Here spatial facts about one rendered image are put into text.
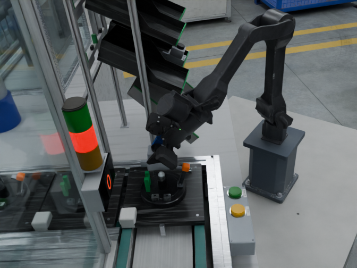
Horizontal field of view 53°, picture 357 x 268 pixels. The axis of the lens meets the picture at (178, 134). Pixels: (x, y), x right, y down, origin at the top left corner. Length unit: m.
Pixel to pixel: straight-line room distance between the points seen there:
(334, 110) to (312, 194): 2.08
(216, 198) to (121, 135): 0.61
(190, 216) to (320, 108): 2.42
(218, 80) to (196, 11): 4.18
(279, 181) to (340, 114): 2.14
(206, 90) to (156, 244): 0.45
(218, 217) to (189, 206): 0.09
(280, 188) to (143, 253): 0.48
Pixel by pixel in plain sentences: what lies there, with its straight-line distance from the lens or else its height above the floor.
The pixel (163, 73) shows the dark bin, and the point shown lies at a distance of 1.20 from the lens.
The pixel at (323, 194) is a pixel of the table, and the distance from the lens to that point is 1.29.
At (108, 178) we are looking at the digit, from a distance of 0.83.
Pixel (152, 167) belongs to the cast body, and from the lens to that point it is 1.02.
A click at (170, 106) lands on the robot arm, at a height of 1.31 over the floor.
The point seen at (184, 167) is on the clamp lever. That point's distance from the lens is 1.03.
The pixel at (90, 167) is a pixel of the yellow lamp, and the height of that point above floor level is 1.27.
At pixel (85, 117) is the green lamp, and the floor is 1.39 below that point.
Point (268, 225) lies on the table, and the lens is 1.17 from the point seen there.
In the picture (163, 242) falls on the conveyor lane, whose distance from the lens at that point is 1.06.
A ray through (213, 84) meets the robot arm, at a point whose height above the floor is 1.32.
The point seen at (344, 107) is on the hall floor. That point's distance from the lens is 3.37.
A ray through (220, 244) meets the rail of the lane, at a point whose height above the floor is 0.95.
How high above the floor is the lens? 1.76
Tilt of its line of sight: 37 degrees down
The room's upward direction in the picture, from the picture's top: 6 degrees counter-clockwise
